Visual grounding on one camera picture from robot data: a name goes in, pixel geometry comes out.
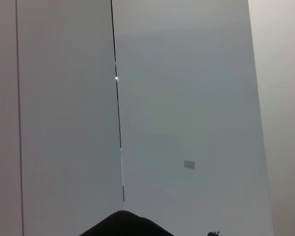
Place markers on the grey wall sticker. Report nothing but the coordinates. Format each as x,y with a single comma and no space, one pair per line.
189,164

